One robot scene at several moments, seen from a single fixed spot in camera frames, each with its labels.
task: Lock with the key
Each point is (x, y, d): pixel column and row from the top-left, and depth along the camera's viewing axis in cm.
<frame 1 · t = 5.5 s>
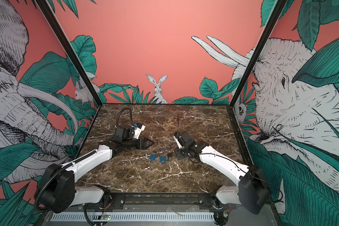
left hand: (151, 141, 82), fingers open
right hand: (175, 149, 81), fingers open
left blue padlock: (152, 157, 92), on the table
middle blue padlock: (163, 158, 93), on the table
small black padlock: (169, 155, 94), on the table

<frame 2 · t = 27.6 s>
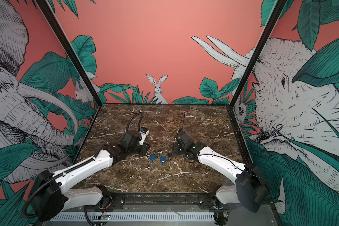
left hand: (148, 144, 81), fingers open
right hand: (172, 148, 83), fingers open
the named things where they were.

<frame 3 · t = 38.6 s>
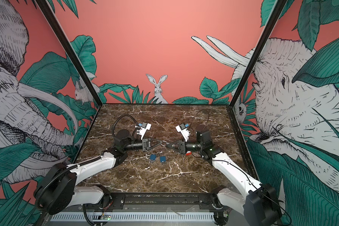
left hand: (161, 143, 70), fingers closed
right hand: (168, 146, 70), fingers closed
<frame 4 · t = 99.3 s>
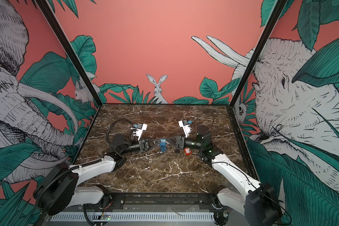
left hand: (159, 142, 68), fingers closed
right hand: (167, 140, 69), fingers open
left blue padlock: (163, 145, 71), point 25 cm above the table
